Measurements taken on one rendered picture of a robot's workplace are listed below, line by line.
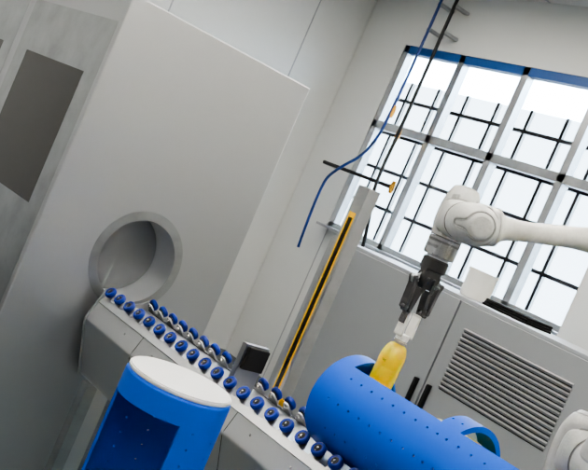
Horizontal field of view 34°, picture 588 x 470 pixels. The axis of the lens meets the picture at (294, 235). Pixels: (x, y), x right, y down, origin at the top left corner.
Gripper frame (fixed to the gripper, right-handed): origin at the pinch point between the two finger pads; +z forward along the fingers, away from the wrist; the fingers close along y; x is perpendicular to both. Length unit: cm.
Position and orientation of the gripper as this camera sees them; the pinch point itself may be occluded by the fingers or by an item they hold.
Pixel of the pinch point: (407, 324)
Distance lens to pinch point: 269.2
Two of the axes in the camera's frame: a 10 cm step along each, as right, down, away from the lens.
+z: -4.0, 9.2, 0.4
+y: -7.0, -2.7, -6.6
